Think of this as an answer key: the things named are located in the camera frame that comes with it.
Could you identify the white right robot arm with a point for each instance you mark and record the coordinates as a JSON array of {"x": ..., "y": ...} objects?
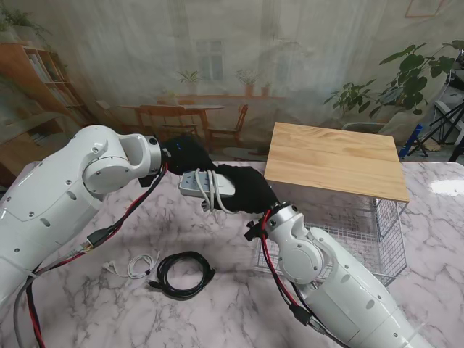
[{"x": 333, "y": 282}]

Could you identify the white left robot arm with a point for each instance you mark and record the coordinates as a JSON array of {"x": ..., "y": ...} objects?
[{"x": 65, "y": 210}]

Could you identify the printed cafe scene backdrop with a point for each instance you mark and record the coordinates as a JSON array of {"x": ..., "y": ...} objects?
[{"x": 145, "y": 54}]

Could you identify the small blue black stand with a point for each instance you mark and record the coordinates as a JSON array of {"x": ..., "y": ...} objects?
[{"x": 418, "y": 131}]

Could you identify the black tripod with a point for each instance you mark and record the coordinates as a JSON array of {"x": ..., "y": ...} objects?
[{"x": 449, "y": 116}]

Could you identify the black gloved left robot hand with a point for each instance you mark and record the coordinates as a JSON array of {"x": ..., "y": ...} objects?
[{"x": 188, "y": 154}]

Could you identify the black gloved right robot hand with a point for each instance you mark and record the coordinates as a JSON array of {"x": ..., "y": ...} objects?
[{"x": 250, "y": 188}]

